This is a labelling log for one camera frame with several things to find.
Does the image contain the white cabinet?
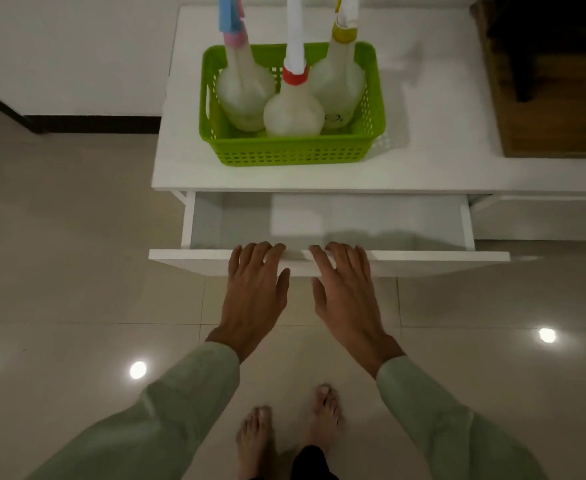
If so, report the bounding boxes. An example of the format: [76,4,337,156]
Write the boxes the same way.
[151,5,586,245]

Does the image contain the person's right foot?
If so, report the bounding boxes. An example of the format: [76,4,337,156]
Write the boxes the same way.
[303,384,345,456]

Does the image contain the person's right forearm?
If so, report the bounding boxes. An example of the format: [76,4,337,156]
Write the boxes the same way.
[375,355,549,480]

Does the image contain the person's left forearm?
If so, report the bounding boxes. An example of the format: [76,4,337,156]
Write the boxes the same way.
[25,341,241,480]

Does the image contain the person's right hand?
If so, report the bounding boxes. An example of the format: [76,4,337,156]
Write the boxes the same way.
[308,242,405,379]

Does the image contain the person's black trouser leg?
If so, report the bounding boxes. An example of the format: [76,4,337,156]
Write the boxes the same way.
[290,445,340,480]

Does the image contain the white drawer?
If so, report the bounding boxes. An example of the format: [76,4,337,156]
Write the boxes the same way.
[148,191,511,278]

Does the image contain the person's left foot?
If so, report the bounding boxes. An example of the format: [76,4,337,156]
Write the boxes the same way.
[236,406,277,480]

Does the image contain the spray bottle with pink collar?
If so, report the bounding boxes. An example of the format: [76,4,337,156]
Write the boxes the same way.
[216,0,278,133]

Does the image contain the spray bottle with red collar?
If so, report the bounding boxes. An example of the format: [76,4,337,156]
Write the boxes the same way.
[263,0,326,138]

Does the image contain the person's foot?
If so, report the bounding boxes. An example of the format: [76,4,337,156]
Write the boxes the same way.
[236,406,277,480]
[303,384,345,456]

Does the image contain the green plastic basket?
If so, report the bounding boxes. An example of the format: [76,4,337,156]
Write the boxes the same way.
[199,41,387,167]

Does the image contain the person's left hand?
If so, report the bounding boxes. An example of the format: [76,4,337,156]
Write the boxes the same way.
[205,241,292,364]

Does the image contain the spray bottle with yellow collar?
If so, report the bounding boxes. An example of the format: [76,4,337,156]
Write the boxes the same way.
[309,0,367,130]

